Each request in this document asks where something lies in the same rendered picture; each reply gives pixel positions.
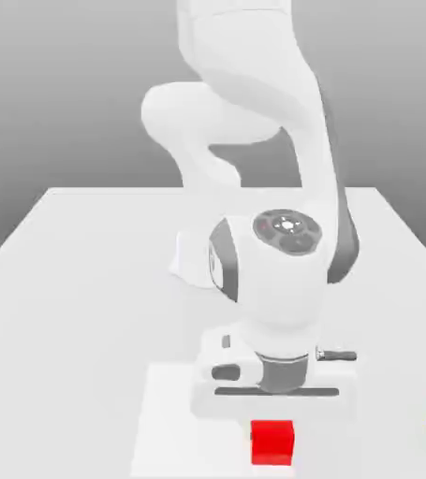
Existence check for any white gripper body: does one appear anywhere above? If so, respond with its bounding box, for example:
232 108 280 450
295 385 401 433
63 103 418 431
191 364 359 422

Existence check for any small red cube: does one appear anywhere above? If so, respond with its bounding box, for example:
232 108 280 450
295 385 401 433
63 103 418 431
250 419 296 468

